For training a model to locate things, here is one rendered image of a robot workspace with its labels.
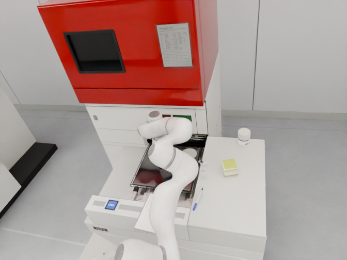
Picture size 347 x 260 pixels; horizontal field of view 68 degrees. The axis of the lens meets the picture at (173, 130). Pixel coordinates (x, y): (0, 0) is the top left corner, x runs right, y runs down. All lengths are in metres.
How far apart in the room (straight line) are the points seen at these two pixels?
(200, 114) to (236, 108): 1.80
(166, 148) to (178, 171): 0.11
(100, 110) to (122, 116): 0.15
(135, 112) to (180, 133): 0.67
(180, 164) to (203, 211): 0.34
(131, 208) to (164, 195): 0.44
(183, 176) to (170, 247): 0.26
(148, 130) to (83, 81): 0.54
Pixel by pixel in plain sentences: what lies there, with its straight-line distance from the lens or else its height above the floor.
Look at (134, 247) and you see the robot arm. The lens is 0.91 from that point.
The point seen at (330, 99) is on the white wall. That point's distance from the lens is 3.35.
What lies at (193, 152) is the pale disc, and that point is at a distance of 1.65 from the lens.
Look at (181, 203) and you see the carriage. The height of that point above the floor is 0.88.
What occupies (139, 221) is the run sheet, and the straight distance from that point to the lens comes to 1.32.
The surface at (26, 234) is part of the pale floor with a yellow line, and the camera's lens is 2.92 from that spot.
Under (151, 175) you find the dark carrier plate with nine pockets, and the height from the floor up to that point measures 0.90.
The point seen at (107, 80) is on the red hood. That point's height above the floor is 1.39.
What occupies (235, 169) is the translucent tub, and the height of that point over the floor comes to 1.02.
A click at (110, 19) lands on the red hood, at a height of 1.73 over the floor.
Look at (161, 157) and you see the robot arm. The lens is 1.01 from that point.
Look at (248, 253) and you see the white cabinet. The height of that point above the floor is 0.80.
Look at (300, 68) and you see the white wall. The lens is 3.09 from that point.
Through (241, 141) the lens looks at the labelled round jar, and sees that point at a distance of 1.55.
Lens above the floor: 2.06
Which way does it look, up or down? 39 degrees down
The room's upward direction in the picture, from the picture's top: 11 degrees counter-clockwise
